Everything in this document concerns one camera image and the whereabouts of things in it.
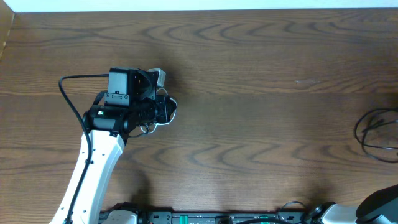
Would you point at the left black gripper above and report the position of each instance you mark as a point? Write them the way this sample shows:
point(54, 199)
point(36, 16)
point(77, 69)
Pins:
point(170, 107)

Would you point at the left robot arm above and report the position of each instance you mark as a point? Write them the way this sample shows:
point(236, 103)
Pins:
point(134, 98)

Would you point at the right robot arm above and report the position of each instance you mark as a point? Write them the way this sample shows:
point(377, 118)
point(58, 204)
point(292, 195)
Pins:
point(378, 208)

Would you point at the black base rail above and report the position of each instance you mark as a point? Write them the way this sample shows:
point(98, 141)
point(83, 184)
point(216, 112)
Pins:
point(291, 212)

